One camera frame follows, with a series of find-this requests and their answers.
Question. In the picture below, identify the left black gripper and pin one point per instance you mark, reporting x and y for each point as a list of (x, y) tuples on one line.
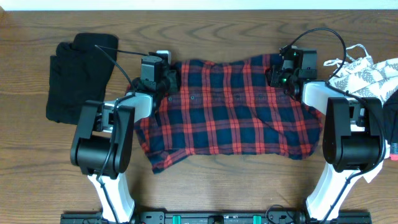
[(171, 78)]

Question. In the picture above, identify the dark navy garment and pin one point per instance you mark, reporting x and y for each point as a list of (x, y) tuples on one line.
[(390, 118)]

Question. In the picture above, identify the black folded garment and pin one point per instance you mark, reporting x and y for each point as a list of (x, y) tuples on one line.
[(79, 72)]

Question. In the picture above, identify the red object at edge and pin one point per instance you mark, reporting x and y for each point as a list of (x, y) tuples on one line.
[(394, 151)]

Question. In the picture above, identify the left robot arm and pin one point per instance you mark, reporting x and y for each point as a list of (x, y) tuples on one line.
[(102, 143)]

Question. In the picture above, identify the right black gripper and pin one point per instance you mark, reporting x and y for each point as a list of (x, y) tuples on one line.
[(273, 79)]

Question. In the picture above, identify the red navy plaid shirt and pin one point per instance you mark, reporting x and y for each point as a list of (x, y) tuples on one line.
[(228, 108)]

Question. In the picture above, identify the white fern print cloth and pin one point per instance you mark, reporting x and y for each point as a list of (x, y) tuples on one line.
[(362, 77)]

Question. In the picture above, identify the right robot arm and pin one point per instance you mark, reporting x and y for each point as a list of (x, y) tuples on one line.
[(354, 144)]

